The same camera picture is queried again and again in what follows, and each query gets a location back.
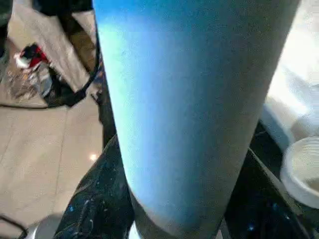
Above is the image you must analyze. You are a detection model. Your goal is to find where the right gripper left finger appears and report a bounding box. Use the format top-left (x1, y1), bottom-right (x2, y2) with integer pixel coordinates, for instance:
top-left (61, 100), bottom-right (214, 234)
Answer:
top-left (53, 133), bottom-right (141, 239)

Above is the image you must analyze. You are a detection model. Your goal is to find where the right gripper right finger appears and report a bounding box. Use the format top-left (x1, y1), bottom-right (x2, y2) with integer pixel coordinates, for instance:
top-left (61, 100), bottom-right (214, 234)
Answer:
top-left (220, 146), bottom-right (315, 239)

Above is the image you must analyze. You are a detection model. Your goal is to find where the white plastic table top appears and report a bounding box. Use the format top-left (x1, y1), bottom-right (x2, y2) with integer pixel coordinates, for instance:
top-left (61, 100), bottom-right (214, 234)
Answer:
top-left (259, 0), bottom-right (319, 210)

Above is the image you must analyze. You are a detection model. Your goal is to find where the white plastic table leg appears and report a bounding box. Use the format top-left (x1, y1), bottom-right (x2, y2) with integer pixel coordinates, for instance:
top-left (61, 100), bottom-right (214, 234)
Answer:
top-left (93, 0), bottom-right (300, 239)

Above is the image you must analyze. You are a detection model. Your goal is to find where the black plastic cover mat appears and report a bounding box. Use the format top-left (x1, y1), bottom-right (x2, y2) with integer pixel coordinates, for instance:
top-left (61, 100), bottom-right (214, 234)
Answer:
top-left (94, 37), bottom-right (319, 239)

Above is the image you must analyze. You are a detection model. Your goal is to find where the red and white floor object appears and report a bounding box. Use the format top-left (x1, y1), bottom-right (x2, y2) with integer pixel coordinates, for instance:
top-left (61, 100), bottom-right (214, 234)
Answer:
top-left (13, 42), bottom-right (50, 70)

